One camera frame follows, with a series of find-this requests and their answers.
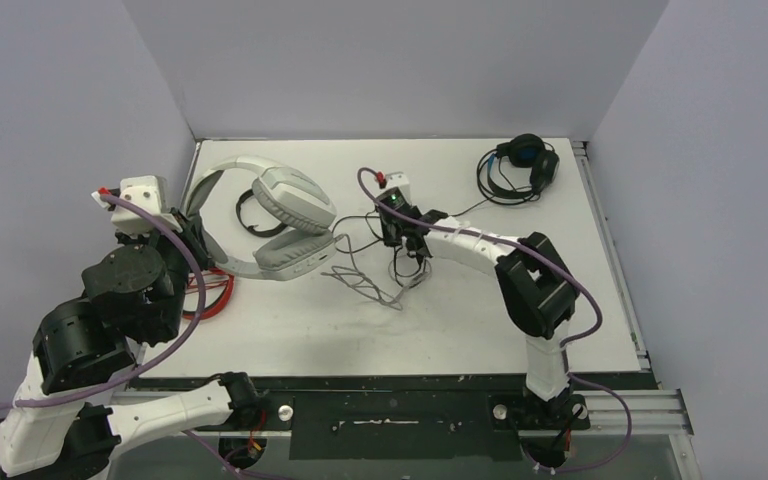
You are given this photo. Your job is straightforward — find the red black headphones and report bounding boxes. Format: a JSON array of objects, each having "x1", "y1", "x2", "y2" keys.
[{"x1": 182, "y1": 267, "x2": 235, "y2": 321}]

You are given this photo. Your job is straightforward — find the small black headphones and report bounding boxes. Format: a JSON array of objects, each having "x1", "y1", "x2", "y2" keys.
[{"x1": 234, "y1": 189, "x2": 287, "y2": 239}]

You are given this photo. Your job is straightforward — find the white grey headphones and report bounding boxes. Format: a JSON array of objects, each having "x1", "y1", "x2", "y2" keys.
[{"x1": 183, "y1": 156, "x2": 339, "y2": 282}]

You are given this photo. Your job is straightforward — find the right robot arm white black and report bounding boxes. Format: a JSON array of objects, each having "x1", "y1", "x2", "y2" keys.
[{"x1": 376, "y1": 187, "x2": 579, "y2": 428}]

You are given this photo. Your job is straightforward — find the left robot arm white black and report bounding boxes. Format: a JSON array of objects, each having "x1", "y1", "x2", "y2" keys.
[{"x1": 0, "y1": 213, "x2": 263, "y2": 479}]

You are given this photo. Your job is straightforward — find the black blue headphones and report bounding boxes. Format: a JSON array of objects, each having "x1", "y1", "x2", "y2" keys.
[{"x1": 475, "y1": 133, "x2": 560, "y2": 206}]

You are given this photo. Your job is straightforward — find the black headset cable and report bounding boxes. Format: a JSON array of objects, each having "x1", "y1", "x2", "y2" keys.
[{"x1": 330, "y1": 195, "x2": 498, "y2": 287}]

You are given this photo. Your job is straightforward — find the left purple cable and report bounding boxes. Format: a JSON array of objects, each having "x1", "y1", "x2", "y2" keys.
[{"x1": 0, "y1": 188, "x2": 293, "y2": 480}]

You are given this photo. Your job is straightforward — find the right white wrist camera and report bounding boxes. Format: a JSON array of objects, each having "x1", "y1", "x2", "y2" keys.
[{"x1": 376, "y1": 171, "x2": 412, "y2": 203}]

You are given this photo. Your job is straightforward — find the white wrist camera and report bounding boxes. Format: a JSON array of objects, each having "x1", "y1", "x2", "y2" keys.
[
  {"x1": 376, "y1": 171, "x2": 412, "y2": 203},
  {"x1": 91, "y1": 175, "x2": 183, "y2": 238}
]

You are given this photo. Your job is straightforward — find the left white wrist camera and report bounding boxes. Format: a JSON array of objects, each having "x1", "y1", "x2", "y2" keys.
[{"x1": 91, "y1": 175, "x2": 183, "y2": 238}]

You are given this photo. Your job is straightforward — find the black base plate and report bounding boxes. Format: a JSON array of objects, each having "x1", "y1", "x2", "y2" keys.
[{"x1": 213, "y1": 374, "x2": 590, "y2": 461}]

